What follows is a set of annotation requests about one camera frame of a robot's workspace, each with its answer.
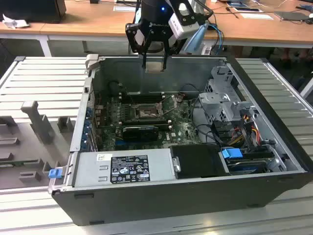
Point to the dark grey tablet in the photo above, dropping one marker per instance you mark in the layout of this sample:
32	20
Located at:
292	16

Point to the person's bare legs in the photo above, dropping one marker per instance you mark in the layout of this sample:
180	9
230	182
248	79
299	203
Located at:
284	55

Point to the small white wrist camera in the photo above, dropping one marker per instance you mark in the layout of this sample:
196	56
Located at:
140	39

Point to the black cylindrical part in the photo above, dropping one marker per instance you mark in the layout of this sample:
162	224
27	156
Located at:
113	88

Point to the blue plastic latch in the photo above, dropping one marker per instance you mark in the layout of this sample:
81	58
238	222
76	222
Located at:
55	173

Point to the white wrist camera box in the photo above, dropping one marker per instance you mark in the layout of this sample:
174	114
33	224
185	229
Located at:
183	30

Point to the white paper sheet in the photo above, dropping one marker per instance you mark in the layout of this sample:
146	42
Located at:
124	8
256	16

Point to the green motherboard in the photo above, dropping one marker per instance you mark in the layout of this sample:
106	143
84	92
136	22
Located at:
181	127

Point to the grey power supply unit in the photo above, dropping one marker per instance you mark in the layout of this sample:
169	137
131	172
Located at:
90	169

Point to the hard disk drive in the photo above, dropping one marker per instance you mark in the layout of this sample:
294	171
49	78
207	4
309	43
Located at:
247	167

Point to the blue disk carrier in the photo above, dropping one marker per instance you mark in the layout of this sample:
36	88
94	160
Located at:
231	153

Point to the green RAM stick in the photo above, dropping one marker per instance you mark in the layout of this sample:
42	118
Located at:
9	162

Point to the metal CPU socket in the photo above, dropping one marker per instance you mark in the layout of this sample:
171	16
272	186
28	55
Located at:
144	111

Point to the black open PC case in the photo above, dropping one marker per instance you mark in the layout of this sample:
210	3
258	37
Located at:
171	203

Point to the grey parts rack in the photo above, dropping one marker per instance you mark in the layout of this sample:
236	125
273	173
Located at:
56	147

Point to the black graphics card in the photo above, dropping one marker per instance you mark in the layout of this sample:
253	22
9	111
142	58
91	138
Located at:
140	134

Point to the flat smartphone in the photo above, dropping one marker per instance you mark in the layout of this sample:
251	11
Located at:
247	9

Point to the square silver CPU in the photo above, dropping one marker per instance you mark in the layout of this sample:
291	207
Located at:
154	66

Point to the black box on desk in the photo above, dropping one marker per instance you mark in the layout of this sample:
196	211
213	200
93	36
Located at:
31	9

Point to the grey case corner bracket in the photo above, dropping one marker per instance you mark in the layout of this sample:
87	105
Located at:
92	61

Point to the wooden desk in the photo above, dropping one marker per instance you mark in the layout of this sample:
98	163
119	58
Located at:
97	22

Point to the black RAM slot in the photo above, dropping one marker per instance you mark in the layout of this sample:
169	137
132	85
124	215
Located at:
144	120
139	95
146	125
139	100

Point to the crumpled white paper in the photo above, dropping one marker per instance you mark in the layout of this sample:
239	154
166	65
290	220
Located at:
14	22

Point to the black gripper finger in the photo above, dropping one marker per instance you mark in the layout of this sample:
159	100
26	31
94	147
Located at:
166	49
132	36

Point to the silver metal drive cage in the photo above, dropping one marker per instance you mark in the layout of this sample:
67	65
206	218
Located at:
215	98

